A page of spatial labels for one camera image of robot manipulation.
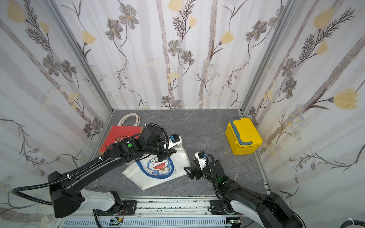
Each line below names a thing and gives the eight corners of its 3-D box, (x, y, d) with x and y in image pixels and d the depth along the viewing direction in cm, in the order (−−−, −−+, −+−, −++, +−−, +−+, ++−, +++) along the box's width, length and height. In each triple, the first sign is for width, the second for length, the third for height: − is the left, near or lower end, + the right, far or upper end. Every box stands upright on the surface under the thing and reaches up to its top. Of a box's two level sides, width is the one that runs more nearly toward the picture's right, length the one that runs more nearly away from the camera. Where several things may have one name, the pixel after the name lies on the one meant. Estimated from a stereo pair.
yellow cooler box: (230, 157, 95) (237, 146, 83) (224, 131, 110) (229, 117, 97) (254, 157, 95) (265, 146, 83) (245, 131, 110) (253, 118, 97)
